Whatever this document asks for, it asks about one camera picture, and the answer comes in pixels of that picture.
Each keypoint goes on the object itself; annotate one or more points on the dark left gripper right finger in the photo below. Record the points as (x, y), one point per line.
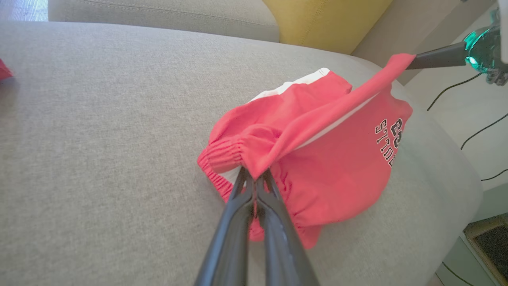
(281, 246)

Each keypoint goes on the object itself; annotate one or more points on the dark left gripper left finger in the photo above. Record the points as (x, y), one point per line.
(228, 238)

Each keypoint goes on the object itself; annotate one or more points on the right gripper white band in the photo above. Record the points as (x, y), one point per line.
(490, 49)

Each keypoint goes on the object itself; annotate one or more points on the red shorts with white stripe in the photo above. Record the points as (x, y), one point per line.
(337, 178)

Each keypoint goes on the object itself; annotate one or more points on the red shirt with white sleeves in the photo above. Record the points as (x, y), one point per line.
(4, 70)

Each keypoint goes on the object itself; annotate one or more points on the grey-brown sofa back cushion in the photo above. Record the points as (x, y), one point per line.
(416, 24)

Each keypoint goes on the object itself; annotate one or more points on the yellow sofa cushion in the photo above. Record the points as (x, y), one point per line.
(325, 22)

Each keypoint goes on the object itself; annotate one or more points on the large grey sofa seat cushion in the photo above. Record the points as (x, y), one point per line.
(99, 159)

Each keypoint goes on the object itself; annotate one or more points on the dark mat with brown border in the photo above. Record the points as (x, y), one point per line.
(492, 246)

